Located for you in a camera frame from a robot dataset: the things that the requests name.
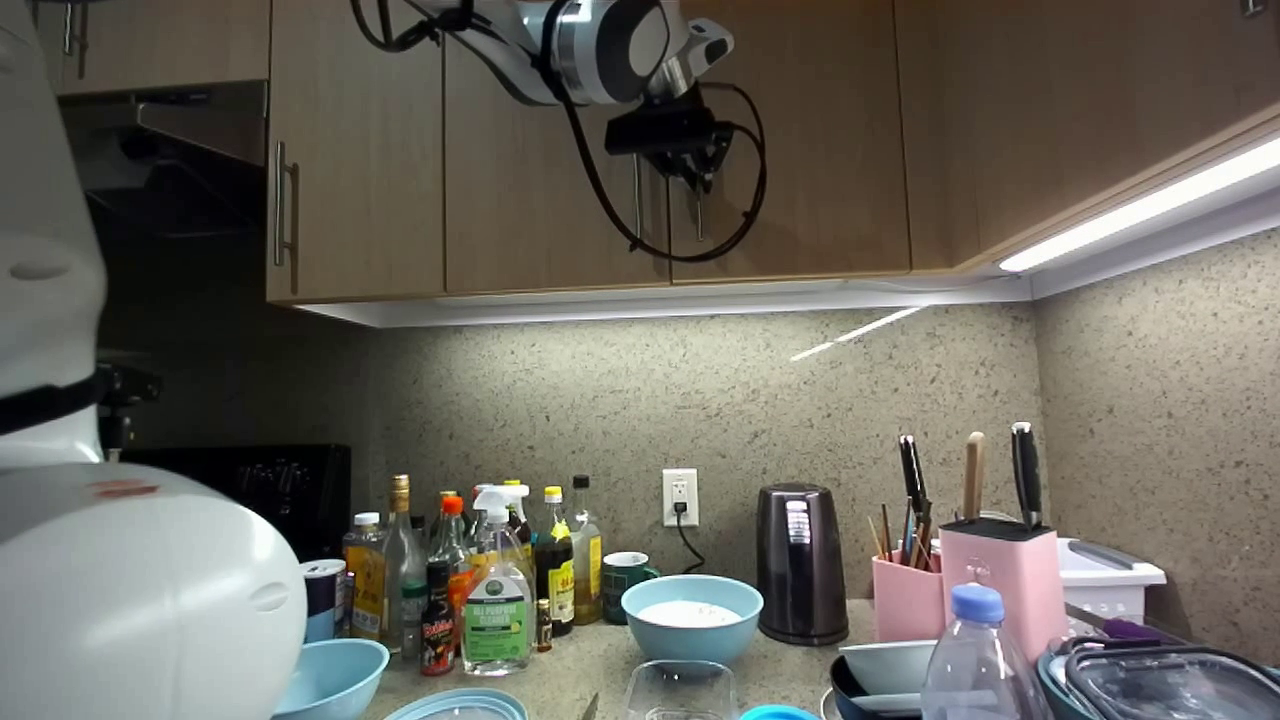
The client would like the stack of bowls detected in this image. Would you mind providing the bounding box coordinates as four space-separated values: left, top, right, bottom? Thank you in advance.
828 639 942 720

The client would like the white plastic container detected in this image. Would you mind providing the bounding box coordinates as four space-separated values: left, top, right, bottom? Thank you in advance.
1057 537 1168 627

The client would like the blue bowl with white powder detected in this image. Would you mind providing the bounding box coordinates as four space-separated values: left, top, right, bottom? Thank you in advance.
620 573 765 667

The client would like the small hot sauce bottle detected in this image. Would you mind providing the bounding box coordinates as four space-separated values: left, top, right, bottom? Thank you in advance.
420 559 458 678

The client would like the black stove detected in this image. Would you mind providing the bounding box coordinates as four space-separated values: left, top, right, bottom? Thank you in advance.
118 443 353 563

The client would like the cleaner spray bottle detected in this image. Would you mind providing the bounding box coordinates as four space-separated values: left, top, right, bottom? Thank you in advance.
461 486 535 678

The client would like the bottle with black cap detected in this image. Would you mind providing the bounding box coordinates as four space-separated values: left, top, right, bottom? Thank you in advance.
569 474 605 627

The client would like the wooden overhead cabinet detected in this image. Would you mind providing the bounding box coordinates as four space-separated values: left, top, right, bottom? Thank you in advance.
265 0 1280 304
30 0 272 97

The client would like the under-cabinet light strip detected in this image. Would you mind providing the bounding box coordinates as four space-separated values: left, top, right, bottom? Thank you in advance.
997 134 1280 274

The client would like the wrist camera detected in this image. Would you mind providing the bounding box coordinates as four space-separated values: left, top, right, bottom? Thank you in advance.
604 108 681 158

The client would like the green mug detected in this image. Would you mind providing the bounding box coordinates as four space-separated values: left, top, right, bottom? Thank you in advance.
601 550 662 626

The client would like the wooden handled knife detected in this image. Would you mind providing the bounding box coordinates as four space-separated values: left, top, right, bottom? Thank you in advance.
962 431 987 522

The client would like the bottle with orange cap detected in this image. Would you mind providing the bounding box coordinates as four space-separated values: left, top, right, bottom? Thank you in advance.
433 494 477 641

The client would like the black cable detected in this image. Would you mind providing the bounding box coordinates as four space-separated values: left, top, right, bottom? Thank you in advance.
676 503 708 575

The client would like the dark electric kettle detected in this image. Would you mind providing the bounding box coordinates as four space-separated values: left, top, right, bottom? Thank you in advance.
756 483 851 647

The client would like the white wall socket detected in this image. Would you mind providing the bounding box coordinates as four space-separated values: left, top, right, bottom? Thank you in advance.
662 468 700 528

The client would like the pink utensil holder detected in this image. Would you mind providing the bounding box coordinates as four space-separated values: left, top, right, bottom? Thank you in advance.
871 551 947 644

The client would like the bundle of chopsticks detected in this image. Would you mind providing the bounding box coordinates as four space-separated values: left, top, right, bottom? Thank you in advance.
867 502 939 573

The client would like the pink knife block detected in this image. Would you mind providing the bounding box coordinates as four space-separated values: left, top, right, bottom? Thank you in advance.
938 517 1068 663

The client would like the yellow oil bottle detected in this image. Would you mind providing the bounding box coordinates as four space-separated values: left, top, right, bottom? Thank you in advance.
342 511 389 642

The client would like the empty blue bowl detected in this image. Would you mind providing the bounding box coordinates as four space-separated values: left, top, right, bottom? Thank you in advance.
271 637 392 720

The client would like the black handled knife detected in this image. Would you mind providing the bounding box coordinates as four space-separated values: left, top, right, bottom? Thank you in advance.
897 433 934 523
1010 421 1044 530

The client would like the overhead cabinet door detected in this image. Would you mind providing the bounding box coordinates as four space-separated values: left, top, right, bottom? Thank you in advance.
267 0 447 303
444 0 672 295
669 0 912 285

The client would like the clear glass cup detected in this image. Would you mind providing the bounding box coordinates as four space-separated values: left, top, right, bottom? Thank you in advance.
621 659 740 720

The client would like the clear bottle with gold cap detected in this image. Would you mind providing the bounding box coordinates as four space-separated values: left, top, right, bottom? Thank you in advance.
382 473 430 657

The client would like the dark bottle with yellow cap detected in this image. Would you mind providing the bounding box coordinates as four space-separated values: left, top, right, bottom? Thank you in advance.
534 485 577 638

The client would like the white and blue can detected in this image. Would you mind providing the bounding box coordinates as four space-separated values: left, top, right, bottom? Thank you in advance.
299 558 348 644

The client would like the range hood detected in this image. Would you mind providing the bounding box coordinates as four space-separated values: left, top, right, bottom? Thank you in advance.
58 80 270 169

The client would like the blue plate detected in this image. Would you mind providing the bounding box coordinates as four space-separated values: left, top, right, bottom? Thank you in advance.
384 686 529 720

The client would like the clear plastic water bottle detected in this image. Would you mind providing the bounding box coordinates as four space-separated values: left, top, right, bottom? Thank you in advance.
920 583 1053 720

